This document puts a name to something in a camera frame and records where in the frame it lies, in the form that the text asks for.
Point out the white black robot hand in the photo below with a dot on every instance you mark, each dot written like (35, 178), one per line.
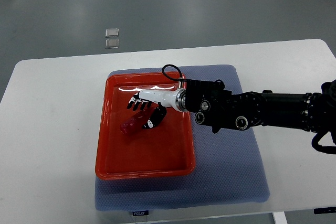
(165, 99)

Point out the red pepper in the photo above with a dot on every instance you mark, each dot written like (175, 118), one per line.
(136, 122)

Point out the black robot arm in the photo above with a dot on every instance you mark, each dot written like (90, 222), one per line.
(218, 108)

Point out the red plastic tray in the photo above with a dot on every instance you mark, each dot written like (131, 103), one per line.
(166, 150)

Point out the lower silver floor plate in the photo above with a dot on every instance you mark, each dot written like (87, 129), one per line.
(112, 43)

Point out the silver floor plate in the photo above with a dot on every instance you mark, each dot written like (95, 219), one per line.
(112, 43)
(112, 32)

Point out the upper silver floor plate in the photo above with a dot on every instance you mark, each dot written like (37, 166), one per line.
(112, 32)

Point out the blue-grey honeycomb mat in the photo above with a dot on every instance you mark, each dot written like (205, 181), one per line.
(228, 170)

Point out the black mat label tag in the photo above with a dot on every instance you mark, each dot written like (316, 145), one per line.
(140, 213)

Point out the white table leg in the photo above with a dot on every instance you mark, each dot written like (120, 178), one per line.
(279, 218)

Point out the black label at table edge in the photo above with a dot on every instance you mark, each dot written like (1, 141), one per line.
(328, 210)

